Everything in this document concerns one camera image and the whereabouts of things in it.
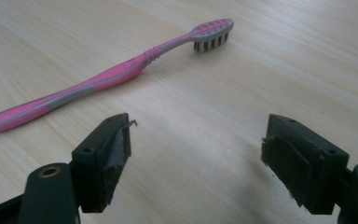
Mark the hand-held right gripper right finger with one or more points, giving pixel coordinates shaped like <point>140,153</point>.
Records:
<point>307,168</point>

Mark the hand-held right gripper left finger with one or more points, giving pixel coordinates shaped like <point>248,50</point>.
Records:
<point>101,165</point>

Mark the pink and grey toothbrush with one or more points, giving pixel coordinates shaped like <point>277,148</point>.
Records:
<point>112,76</point>

